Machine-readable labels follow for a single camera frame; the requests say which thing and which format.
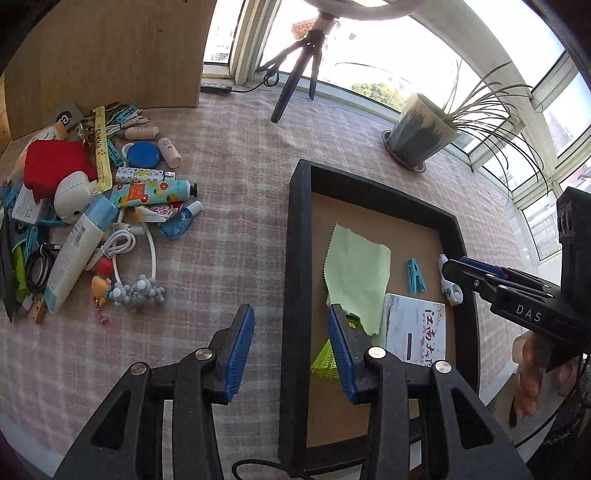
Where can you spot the grey blue ball toy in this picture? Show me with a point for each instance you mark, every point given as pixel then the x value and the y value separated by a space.
pixel 138 291

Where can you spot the potted spider plant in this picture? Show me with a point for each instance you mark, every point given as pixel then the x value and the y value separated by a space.
pixel 422 127

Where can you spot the grey case white label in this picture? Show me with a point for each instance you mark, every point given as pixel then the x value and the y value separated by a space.
pixel 24 203

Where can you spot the person's right hand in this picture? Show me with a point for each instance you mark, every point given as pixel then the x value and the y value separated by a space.
pixel 526 383

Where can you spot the blue clothespin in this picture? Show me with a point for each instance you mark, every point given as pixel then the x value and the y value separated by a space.
pixel 114 154
pixel 415 277

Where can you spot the small white item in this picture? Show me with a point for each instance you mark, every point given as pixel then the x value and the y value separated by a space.
pixel 455 295

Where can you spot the red rimmed round coaster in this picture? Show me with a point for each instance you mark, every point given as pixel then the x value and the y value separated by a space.
pixel 392 154

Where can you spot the blue snack packet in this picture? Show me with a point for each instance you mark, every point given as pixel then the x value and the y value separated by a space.
pixel 7 194

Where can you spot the red orange sachet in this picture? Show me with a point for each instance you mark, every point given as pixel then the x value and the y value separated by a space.
pixel 159 211

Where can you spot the person's right forearm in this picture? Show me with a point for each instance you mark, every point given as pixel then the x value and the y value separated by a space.
pixel 572 415

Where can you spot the large white tube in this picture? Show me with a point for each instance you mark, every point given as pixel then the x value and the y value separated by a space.
pixel 74 258

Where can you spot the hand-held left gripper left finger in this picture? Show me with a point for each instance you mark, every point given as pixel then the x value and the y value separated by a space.
pixel 241 355

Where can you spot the white booklet with Chinese text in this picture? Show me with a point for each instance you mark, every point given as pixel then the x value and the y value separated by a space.
pixel 415 323

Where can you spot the white round mini device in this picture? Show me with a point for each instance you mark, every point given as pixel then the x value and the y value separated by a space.
pixel 74 198

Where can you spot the teal clothespin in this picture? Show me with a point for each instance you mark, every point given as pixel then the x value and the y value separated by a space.
pixel 32 240
pixel 125 111

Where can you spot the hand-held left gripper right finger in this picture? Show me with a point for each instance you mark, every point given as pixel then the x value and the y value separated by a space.
pixel 340 355

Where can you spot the light green cleaning cloth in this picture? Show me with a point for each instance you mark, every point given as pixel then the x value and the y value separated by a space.
pixel 355 267

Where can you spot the green hand cream tube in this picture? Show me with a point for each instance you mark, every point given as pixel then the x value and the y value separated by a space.
pixel 19 272

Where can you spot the small floral tube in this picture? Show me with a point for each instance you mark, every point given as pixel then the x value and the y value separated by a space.
pixel 138 174

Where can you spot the red cloth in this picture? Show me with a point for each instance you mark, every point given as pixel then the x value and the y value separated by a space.
pixel 57 161

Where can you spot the wooden clothespin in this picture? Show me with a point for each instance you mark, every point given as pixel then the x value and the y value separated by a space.
pixel 37 310

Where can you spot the blue sanitizer bottle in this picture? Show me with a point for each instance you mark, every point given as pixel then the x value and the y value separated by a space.
pixel 178 226

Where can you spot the colourful fruit print tube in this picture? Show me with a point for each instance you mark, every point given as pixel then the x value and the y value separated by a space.
pixel 152 193

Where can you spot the pale pink cylinder bottle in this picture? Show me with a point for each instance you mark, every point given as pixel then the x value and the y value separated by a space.
pixel 141 133

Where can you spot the blue round tin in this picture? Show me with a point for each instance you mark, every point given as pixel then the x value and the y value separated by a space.
pixel 143 155

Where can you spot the black wooden tray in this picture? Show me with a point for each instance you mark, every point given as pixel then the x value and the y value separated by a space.
pixel 298 277

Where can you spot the black mini tripod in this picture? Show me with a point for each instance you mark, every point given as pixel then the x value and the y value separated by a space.
pixel 288 87

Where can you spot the long yellow packet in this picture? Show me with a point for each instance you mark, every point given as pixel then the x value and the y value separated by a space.
pixel 101 152

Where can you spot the pink bottle dark cap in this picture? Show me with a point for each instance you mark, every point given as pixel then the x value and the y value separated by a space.
pixel 170 152

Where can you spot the neon yellow mesh sleeve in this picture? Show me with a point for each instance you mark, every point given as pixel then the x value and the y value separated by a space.
pixel 323 362

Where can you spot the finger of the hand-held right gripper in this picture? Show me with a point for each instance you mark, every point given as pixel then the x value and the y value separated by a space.
pixel 485 265
pixel 471 279

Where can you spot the grey card with black disc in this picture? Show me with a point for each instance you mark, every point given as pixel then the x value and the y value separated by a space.
pixel 64 117

